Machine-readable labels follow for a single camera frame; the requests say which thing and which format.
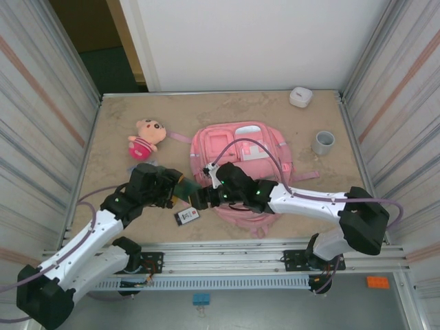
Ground green notebook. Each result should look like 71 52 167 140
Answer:
173 177 201 204

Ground black white card box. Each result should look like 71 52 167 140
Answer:
173 208 201 227

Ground pink student backpack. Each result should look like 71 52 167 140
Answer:
168 120 320 240

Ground pink plush doll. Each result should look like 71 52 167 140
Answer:
127 118 168 160

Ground blue binder clip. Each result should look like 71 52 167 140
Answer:
192 293 211 316

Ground grey cup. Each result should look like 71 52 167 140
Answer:
311 130 336 156

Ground small white lidded box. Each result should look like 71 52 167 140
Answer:
288 87 314 109

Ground orange toy brick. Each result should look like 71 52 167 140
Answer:
366 276 391 289

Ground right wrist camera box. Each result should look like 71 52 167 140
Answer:
201 164 221 189

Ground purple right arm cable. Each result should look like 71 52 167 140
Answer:
212 137 403 296

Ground aluminium mounting rail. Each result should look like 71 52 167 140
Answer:
41 240 412 276

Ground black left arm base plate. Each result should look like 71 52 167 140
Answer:
135 252 164 275

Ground perforated grey cable duct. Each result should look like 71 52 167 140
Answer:
87 276 310 292

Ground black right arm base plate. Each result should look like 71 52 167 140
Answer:
282 250 346 272

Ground beige door frame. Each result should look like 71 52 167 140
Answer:
104 0 152 93

